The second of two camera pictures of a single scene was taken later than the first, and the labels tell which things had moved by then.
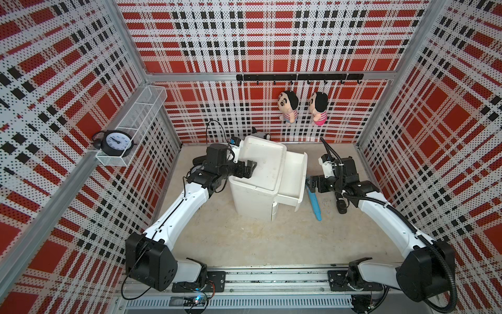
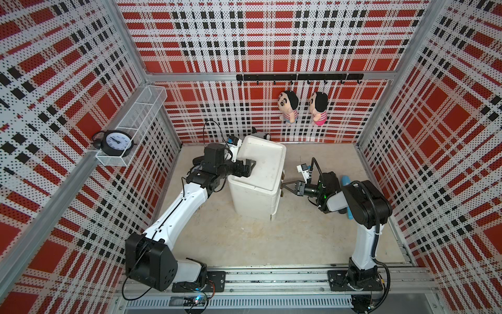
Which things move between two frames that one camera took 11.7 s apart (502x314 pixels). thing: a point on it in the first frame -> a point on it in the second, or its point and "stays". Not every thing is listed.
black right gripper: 312,183 -> 297,188
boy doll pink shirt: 318,103 stays
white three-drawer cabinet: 255,196 stays
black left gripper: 249,170 stays
